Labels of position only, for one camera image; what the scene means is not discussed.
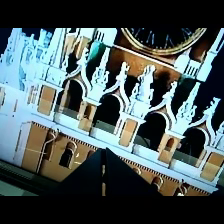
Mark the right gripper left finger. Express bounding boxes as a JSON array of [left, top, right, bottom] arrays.
[[57, 148, 106, 197]]

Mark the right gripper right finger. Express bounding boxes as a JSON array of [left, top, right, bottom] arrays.
[[105, 147, 164, 197]]

